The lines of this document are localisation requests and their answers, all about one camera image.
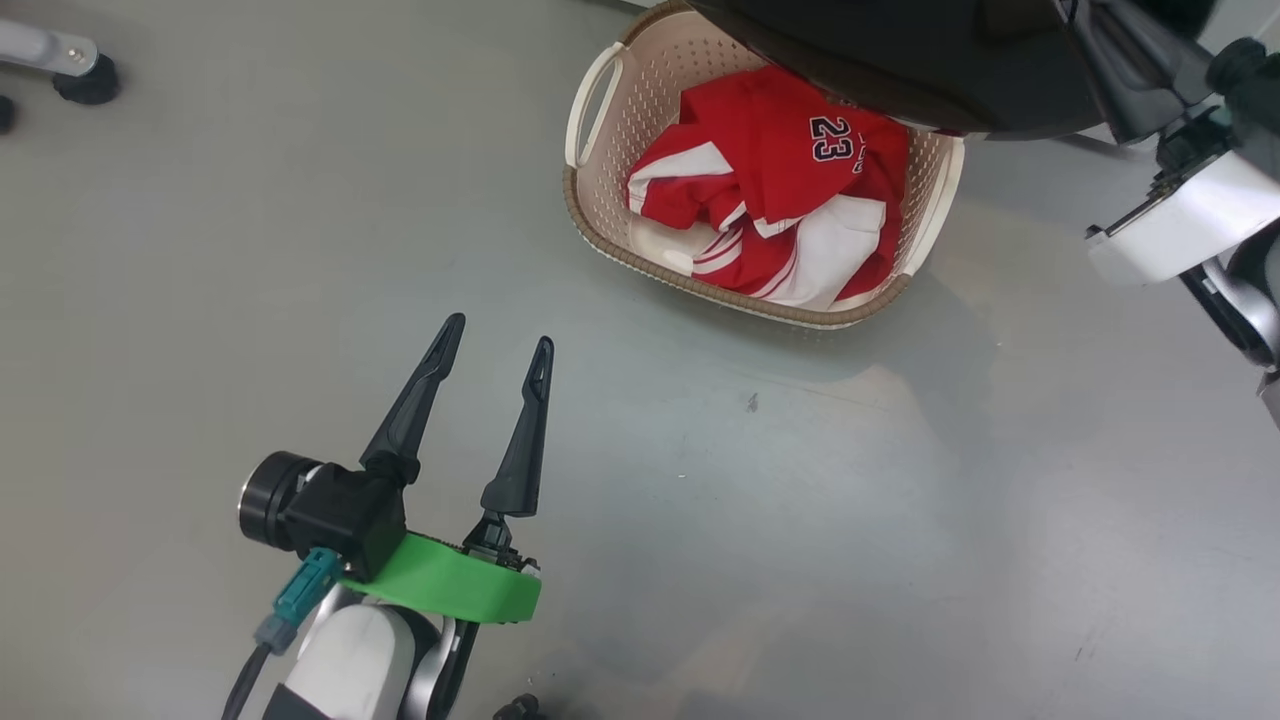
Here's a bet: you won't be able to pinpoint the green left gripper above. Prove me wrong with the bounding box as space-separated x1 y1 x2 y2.
340 312 557 625

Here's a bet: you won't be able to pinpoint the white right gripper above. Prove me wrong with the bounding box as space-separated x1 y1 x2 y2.
1060 0 1280 289

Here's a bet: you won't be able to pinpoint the washing machine door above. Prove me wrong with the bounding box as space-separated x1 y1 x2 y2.
685 0 1131 143

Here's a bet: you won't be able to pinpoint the red jersey number 23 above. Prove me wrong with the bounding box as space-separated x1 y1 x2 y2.
627 65 911 241

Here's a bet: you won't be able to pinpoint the cream basket brown rim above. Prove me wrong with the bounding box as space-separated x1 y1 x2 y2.
563 0 968 332

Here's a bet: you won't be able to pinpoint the grey metal leg with caster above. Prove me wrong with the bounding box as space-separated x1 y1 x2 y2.
0 17 122 107

